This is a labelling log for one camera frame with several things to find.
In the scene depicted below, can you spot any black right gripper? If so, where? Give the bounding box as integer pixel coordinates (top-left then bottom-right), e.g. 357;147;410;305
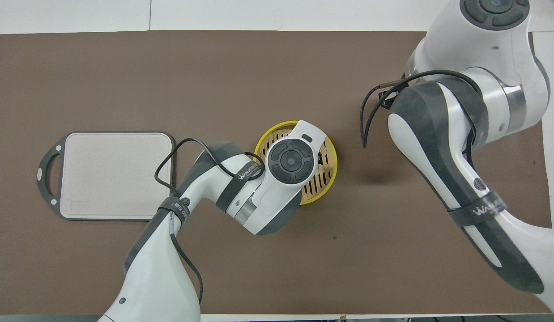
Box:
378;89;397;110

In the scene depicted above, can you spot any perforated steamer liner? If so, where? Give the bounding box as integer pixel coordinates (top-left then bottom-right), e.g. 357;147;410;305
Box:
259;126;336;201

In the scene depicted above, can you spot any yellow rimmed bamboo steamer tier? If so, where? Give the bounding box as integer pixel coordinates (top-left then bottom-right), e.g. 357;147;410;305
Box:
254;120;338;205

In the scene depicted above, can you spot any white cutting board grey rim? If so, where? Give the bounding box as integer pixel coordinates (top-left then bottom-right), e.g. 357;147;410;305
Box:
37;131;175;221

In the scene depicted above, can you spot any brown table mat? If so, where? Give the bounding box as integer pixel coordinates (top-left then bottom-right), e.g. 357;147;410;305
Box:
0;30;553;316

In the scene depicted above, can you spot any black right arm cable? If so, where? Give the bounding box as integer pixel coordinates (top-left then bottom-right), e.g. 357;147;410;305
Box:
359;70;477;150

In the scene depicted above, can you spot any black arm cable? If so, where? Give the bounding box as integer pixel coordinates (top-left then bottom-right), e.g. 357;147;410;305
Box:
359;70;477;150
154;139;265;305

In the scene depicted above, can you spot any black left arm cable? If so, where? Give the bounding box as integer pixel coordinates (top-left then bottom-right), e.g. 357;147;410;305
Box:
154;139;265;305

